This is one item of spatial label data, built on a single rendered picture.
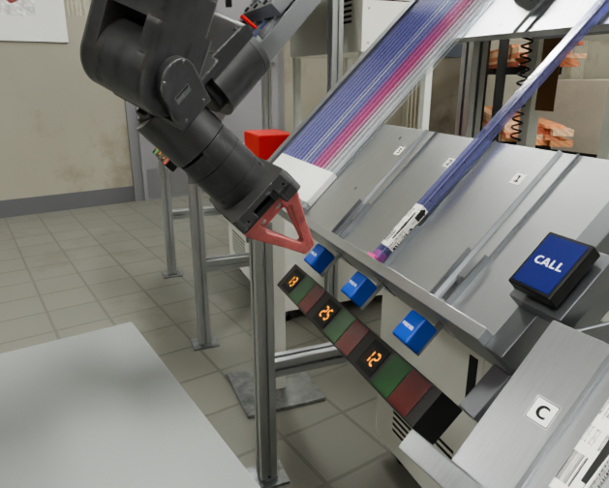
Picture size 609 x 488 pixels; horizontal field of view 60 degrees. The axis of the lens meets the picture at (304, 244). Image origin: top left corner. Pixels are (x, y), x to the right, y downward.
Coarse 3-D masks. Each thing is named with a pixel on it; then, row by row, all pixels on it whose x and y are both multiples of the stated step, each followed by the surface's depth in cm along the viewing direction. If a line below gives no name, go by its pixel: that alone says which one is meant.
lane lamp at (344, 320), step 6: (342, 312) 60; (348, 312) 59; (336, 318) 60; (342, 318) 59; (348, 318) 58; (354, 318) 57; (330, 324) 60; (336, 324) 59; (342, 324) 58; (348, 324) 58; (324, 330) 60; (330, 330) 59; (336, 330) 58; (342, 330) 58; (330, 336) 58; (336, 336) 58
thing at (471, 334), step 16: (320, 240) 74; (336, 240) 64; (352, 256) 59; (368, 256) 57; (368, 272) 61; (384, 272) 54; (384, 288) 62; (400, 288) 51; (416, 288) 49; (416, 304) 52; (432, 304) 46; (432, 320) 54; (448, 320) 44; (464, 320) 43; (464, 336) 45; (480, 336) 41; (480, 352) 46
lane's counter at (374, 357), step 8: (376, 344) 53; (368, 352) 53; (376, 352) 52; (384, 352) 51; (360, 360) 53; (368, 360) 52; (376, 360) 51; (360, 368) 52; (368, 368) 51; (376, 368) 51; (368, 376) 51
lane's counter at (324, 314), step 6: (330, 300) 63; (324, 306) 63; (330, 306) 62; (336, 306) 61; (318, 312) 63; (324, 312) 62; (330, 312) 61; (336, 312) 60; (318, 318) 62; (324, 318) 61; (330, 318) 60; (324, 324) 60
